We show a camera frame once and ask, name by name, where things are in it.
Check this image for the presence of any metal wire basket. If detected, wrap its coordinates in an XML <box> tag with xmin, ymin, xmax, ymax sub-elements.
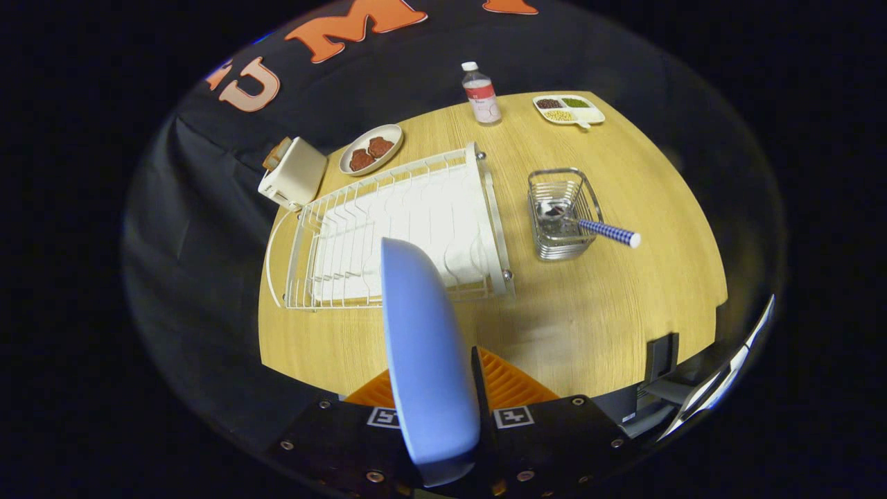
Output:
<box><xmin>527</xmin><ymin>167</ymin><xmax>604</xmax><ymax>262</ymax></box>

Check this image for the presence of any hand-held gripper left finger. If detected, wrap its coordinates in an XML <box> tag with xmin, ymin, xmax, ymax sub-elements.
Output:
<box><xmin>267</xmin><ymin>369</ymin><xmax>425</xmax><ymax>496</ymax></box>

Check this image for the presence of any blue plate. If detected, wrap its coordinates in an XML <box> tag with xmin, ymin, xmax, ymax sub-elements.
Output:
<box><xmin>380</xmin><ymin>237</ymin><xmax>482</xmax><ymax>487</ymax></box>

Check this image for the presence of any black backdrop cloth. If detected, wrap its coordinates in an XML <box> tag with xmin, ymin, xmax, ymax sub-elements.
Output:
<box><xmin>121</xmin><ymin>0</ymin><xmax>787</xmax><ymax>430</ymax></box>

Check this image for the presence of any clear bottle with red label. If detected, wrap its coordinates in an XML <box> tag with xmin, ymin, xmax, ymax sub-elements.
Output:
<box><xmin>462</xmin><ymin>62</ymin><xmax>502</xmax><ymax>126</ymax></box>

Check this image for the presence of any white toaster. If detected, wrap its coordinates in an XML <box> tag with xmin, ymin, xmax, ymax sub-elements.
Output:
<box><xmin>258</xmin><ymin>136</ymin><xmax>328</xmax><ymax>211</ymax></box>

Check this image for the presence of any white wire dish rack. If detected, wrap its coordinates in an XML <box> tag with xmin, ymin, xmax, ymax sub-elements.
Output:
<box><xmin>265</xmin><ymin>142</ymin><xmax>517</xmax><ymax>311</ymax></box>

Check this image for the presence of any white oval dish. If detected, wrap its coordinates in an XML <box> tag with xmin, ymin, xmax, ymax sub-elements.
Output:
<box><xmin>338</xmin><ymin>124</ymin><xmax>404</xmax><ymax>177</ymax></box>

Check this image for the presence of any spoon with blue checkered handle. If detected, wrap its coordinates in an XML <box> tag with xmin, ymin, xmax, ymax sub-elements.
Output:
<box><xmin>539</xmin><ymin>200</ymin><xmax>642</xmax><ymax>249</ymax></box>

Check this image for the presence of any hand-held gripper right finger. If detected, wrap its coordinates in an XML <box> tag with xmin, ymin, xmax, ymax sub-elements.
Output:
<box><xmin>443</xmin><ymin>346</ymin><xmax>642</xmax><ymax>498</ymax></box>

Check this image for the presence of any white divided snack dish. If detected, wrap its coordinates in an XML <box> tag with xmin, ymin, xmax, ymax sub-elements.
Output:
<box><xmin>532</xmin><ymin>94</ymin><xmax>606</xmax><ymax>130</ymax></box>

